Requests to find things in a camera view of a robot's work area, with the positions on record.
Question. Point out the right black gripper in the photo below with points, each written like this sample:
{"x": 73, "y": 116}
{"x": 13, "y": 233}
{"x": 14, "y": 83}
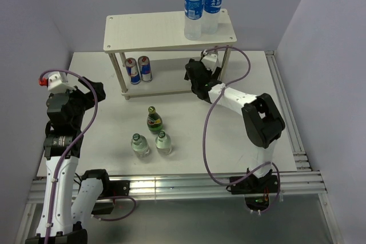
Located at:
{"x": 215, "y": 74}

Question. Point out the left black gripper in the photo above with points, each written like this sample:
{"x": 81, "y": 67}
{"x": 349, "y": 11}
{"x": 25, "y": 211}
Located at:
{"x": 89, "y": 97}

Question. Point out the green glass bottle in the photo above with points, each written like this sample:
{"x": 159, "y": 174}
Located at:
{"x": 154, "y": 121}

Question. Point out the clear glass bottle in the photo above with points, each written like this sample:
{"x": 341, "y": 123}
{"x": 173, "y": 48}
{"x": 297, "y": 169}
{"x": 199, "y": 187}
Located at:
{"x": 163, "y": 143}
{"x": 140, "y": 145}

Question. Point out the blue label water bottle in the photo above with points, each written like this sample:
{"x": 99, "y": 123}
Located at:
{"x": 193, "y": 10}
{"x": 210, "y": 16}

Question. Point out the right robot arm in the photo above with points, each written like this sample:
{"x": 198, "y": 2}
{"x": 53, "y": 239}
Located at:
{"x": 262, "y": 121}

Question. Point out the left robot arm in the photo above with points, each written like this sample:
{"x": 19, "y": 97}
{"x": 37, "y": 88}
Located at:
{"x": 64, "y": 219}

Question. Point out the beige two-tier shelf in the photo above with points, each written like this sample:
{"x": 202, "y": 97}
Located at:
{"x": 160, "y": 36}

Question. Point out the right red bull can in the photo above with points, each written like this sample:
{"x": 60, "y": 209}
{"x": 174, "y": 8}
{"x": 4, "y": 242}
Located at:
{"x": 145, "y": 68}

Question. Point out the red bull can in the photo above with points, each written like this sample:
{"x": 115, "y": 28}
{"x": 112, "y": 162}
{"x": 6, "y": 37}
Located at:
{"x": 132, "y": 70}
{"x": 145, "y": 68}

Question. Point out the left red bull can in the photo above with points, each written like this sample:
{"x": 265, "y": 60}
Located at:
{"x": 132, "y": 70}

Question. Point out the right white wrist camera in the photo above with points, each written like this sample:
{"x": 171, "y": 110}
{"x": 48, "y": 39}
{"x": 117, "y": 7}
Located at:
{"x": 210, "y": 60}

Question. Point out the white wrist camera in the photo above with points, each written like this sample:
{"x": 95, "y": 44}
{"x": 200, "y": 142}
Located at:
{"x": 210, "y": 60}
{"x": 56, "y": 82}

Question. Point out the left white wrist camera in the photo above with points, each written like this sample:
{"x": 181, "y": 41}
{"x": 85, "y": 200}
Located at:
{"x": 56, "y": 82}

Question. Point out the aluminium frame rail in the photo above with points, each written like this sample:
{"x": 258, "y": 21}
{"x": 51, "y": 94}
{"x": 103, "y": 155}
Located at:
{"x": 183, "y": 175}

